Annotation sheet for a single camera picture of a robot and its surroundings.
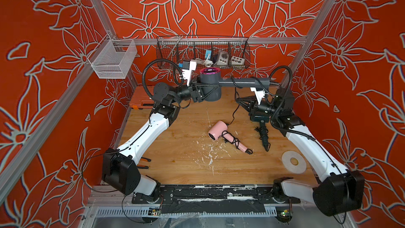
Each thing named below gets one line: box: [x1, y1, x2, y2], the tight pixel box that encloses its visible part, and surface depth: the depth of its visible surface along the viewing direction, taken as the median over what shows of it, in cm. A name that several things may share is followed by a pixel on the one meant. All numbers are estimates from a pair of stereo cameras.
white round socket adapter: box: [216, 50, 229, 66], surface depth 93 cm
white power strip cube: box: [230, 55, 245, 65], surface depth 96 cm
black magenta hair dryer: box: [199, 67, 271, 102], surface depth 53 cm
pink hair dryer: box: [207, 120, 249, 154], surface depth 91 cm
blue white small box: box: [205, 49, 212, 60], surface depth 85 cm
